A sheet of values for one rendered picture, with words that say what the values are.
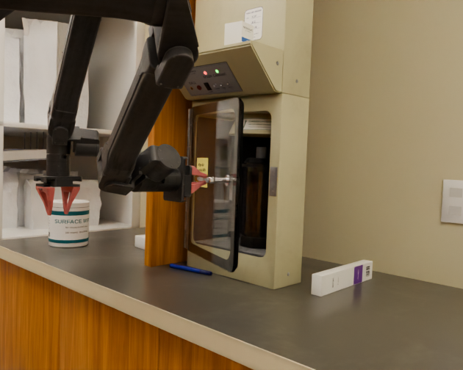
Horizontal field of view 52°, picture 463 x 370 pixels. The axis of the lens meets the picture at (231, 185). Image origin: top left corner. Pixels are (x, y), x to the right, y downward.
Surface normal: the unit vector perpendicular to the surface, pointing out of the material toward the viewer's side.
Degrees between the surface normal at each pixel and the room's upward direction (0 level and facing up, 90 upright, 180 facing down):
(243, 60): 135
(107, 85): 90
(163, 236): 90
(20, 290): 90
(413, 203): 90
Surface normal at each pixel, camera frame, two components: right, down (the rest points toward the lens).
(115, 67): -0.70, 0.01
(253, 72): -0.51, 0.72
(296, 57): 0.72, 0.07
